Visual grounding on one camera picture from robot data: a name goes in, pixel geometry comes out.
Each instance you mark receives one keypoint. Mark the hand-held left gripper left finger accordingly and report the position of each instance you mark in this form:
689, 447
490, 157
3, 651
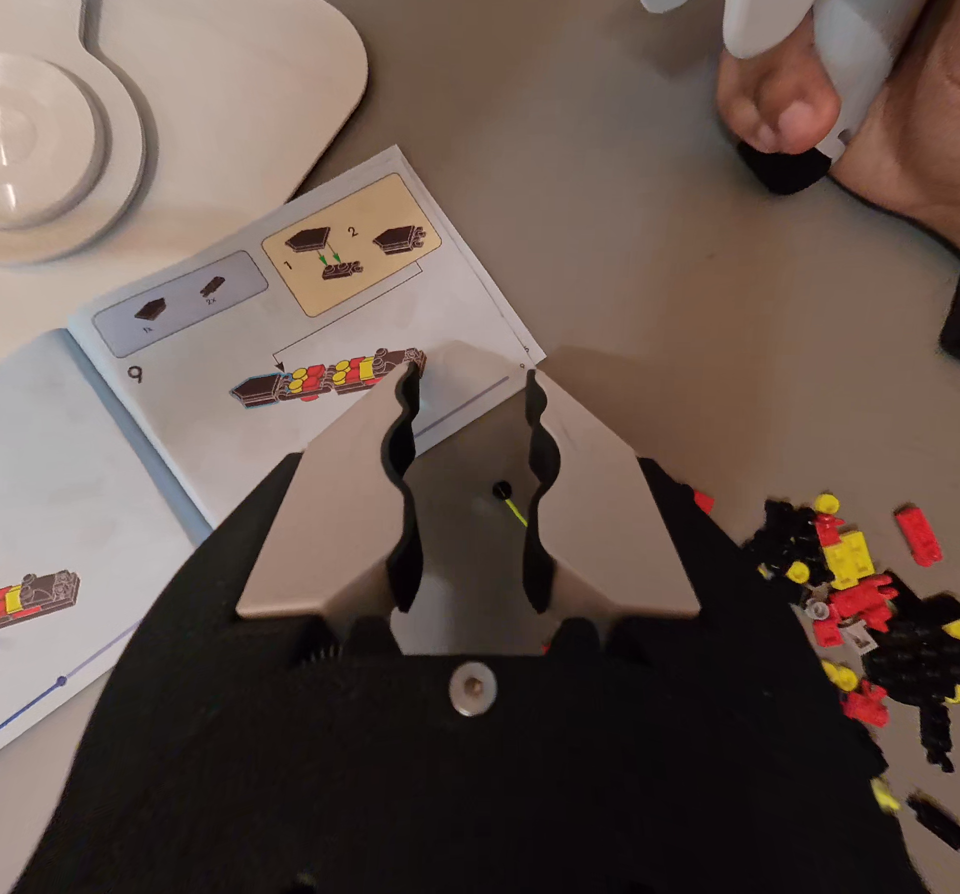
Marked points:
330, 534

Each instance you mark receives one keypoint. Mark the person's right hand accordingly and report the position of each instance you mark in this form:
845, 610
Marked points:
915, 122

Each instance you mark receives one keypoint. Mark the light blue instruction booklet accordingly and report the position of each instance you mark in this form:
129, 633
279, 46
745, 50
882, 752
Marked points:
187, 399

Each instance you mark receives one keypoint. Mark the beige paper holder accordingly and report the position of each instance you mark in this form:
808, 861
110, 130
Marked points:
225, 47

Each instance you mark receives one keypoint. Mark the pile of lego pieces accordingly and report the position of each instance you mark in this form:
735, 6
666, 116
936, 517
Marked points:
862, 594

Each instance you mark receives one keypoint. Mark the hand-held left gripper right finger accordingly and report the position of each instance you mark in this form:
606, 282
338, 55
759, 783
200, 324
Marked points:
615, 534

